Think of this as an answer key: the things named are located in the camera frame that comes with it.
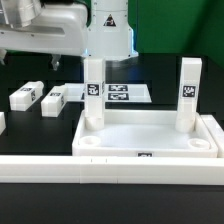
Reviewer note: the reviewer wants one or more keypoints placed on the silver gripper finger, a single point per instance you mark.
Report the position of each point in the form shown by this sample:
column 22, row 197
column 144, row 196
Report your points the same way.
column 55, row 61
column 2, row 56

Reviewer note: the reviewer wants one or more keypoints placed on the white desk top tray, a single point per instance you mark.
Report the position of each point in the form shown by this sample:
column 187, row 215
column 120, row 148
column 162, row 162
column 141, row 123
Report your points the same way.
column 143, row 133

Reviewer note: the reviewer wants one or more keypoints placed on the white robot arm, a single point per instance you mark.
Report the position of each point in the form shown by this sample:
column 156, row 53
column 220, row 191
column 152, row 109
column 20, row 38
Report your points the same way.
column 50, row 28

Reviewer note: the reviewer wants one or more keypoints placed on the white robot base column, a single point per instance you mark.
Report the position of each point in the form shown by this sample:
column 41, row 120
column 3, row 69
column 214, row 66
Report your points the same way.
column 109, row 33

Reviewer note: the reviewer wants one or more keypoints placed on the white block at left edge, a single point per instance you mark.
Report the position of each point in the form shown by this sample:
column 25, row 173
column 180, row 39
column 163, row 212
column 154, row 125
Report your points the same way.
column 2, row 122

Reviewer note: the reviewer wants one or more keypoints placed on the white front fence bar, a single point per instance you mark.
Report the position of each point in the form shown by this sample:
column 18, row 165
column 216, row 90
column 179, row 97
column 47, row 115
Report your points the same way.
column 111, row 170

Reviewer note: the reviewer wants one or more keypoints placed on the white fence bar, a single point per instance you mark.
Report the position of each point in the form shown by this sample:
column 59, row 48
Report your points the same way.
column 216, row 132
column 111, row 170

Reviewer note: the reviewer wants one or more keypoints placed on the white right fence bar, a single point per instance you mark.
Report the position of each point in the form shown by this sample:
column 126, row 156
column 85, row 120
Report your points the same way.
column 216, row 132

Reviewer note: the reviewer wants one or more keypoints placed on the white marker base plate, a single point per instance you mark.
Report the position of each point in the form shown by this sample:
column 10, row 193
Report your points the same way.
column 124, row 93

